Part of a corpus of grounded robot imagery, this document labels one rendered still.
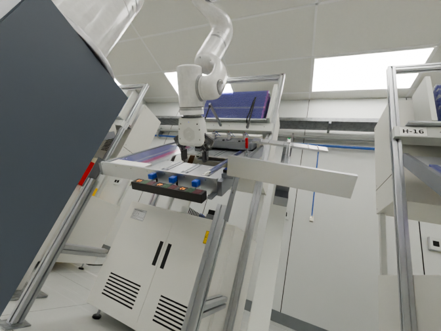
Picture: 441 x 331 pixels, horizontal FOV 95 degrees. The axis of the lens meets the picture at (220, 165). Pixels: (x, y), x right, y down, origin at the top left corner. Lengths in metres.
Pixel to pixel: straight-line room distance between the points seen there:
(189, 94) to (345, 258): 2.38
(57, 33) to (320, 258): 2.62
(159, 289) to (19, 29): 1.06
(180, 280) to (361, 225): 2.15
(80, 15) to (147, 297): 1.09
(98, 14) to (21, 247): 0.37
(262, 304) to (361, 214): 2.20
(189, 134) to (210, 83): 0.19
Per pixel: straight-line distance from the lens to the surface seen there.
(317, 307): 2.66
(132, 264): 1.28
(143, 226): 1.29
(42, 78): 0.35
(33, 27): 0.36
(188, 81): 0.70
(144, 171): 0.99
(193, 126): 0.71
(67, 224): 1.21
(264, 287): 0.76
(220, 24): 0.98
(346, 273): 2.68
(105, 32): 0.47
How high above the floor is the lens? 0.48
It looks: 22 degrees up
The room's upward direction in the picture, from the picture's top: 17 degrees clockwise
